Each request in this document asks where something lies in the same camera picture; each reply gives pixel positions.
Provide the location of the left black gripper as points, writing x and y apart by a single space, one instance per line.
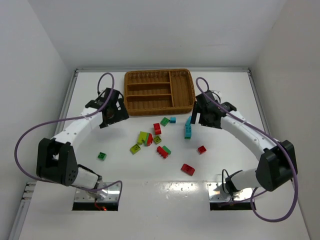
116 116

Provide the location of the red green lego pair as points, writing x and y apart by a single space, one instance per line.
163 151

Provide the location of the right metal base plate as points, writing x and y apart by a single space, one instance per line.
218 196

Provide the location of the lime sloped lego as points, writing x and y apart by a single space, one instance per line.
135 148

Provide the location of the lime red green lego assembly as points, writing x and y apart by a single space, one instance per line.
145 138

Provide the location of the brown wicker divided basket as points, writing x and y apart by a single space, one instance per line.
159 92

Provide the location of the red sloped lego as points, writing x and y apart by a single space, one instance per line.
187 169

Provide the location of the metal base plate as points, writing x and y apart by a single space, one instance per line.
218 196
109 194

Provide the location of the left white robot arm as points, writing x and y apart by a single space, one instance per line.
56 156

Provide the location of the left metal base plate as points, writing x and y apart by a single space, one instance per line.
109 194

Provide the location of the long teal lego stack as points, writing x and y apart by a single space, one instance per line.
188 129

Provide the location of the small red square lego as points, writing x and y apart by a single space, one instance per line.
201 149

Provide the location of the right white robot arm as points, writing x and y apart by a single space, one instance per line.
276 160

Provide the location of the green two-stud lego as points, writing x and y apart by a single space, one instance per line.
164 121

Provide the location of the small lime square lego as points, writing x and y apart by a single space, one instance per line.
157 140

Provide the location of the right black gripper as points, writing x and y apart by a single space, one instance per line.
200 116

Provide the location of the red two-stud lego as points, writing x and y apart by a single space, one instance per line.
157 129

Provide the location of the small teal lego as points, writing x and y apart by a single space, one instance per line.
173 120

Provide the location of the dark green square lego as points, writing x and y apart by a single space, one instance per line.
102 156

